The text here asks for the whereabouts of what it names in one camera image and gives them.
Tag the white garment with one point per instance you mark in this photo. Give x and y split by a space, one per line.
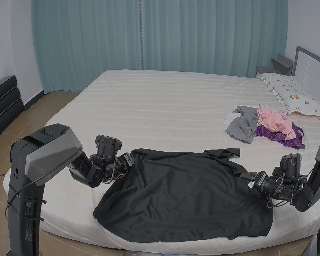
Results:
229 120

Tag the black chest of drawers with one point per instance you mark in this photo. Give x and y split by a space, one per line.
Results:
2 103

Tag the grey bedside table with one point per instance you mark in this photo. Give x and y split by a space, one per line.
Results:
280 63

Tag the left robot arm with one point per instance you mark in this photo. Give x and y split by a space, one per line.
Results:
50 148

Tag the white printed pillow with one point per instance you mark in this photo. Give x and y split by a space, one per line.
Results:
290 89

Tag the grey garment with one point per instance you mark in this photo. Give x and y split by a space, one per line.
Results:
242 129

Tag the purple garment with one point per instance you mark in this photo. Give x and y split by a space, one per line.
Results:
266 132

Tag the blue-green curtain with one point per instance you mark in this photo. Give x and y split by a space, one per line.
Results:
96 36

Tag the black T-shirt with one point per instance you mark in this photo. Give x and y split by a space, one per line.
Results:
176 196

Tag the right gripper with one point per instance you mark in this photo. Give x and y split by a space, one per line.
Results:
258 187

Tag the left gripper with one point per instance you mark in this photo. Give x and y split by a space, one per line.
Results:
126 164

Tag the pink garment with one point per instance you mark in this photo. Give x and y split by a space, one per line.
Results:
269 120

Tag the bed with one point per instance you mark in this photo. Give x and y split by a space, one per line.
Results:
162 111

